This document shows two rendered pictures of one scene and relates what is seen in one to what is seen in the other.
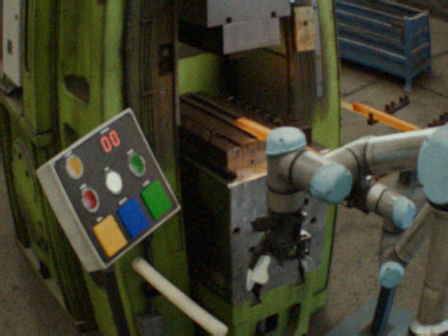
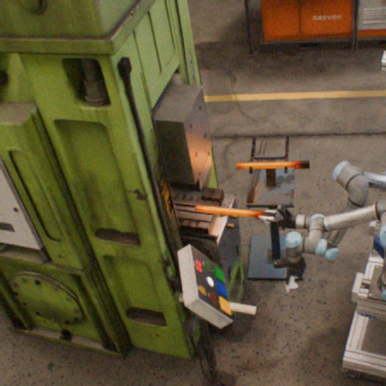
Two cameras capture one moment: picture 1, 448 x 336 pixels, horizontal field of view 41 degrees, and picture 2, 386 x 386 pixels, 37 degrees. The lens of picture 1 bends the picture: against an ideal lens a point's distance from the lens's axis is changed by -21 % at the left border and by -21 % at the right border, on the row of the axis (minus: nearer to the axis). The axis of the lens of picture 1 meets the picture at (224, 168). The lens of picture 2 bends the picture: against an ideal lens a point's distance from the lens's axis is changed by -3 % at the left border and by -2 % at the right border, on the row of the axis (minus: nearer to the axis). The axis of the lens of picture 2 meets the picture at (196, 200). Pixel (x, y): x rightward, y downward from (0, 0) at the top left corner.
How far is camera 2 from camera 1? 1.91 m
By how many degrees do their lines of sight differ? 30
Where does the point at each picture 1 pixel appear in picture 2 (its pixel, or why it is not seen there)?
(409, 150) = (352, 222)
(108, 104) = (160, 242)
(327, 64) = not seen: hidden behind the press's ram
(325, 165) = (318, 243)
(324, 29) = not seen: hidden behind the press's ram
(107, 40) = (153, 216)
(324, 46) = not seen: hidden behind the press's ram
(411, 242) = (338, 238)
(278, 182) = (295, 253)
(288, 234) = (301, 267)
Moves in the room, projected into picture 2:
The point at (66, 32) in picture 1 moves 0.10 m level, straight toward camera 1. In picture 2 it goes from (86, 209) to (100, 217)
